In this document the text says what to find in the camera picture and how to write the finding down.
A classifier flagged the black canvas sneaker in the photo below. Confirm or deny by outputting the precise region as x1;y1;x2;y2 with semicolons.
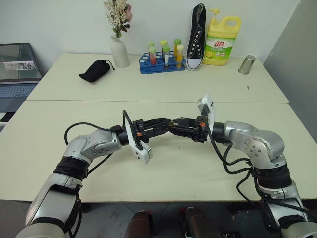
185;3;208;72

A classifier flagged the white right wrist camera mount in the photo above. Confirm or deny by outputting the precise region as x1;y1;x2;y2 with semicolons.
196;94;216;139

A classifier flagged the black drawstring pouch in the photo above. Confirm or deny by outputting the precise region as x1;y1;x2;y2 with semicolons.
78;59;116;83

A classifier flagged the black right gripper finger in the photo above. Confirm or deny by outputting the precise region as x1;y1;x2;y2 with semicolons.
168;127;197;140
173;117;198;128

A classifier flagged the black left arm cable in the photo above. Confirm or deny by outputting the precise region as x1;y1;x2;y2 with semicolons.
64;109;132;174

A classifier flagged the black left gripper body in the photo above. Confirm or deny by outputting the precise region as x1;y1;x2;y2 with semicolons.
131;119;151;150

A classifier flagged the white ceramic vase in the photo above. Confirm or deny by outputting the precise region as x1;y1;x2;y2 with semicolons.
109;35;131;69

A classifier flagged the dried flower bouquet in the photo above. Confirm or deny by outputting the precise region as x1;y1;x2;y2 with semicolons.
103;0;133;39

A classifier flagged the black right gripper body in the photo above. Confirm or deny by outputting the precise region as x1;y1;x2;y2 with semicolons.
191;115;209;145

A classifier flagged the yellow detergent pump bottle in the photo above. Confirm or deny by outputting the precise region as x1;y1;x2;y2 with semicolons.
202;8;242;66

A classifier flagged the grey laptop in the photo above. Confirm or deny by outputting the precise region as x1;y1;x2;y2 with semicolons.
0;42;43;114

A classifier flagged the green capped red liquid tube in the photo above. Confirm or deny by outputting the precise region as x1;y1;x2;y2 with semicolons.
148;46;157;66

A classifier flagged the stainless steel cup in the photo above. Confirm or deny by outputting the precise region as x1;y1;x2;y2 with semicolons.
238;55;257;75

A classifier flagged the blue test tube rack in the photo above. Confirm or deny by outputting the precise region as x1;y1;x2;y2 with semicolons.
139;51;187;75

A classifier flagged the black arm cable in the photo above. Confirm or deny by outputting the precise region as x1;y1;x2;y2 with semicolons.
64;109;132;174
207;123;310;221

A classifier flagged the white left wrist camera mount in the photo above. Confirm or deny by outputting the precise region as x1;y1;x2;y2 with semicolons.
124;116;153;165

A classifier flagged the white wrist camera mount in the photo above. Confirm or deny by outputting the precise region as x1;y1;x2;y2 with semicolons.
196;94;216;139
124;116;153;165

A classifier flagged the green capped labelled dark tube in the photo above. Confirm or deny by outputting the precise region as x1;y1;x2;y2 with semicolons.
162;45;171;69

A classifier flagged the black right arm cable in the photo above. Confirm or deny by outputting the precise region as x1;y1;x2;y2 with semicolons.
207;123;310;221

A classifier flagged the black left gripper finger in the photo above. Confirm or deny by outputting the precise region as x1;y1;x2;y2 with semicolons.
148;126;171;138
145;118;172;130

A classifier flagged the black smartphone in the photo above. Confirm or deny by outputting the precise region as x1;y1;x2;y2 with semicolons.
0;111;16;123

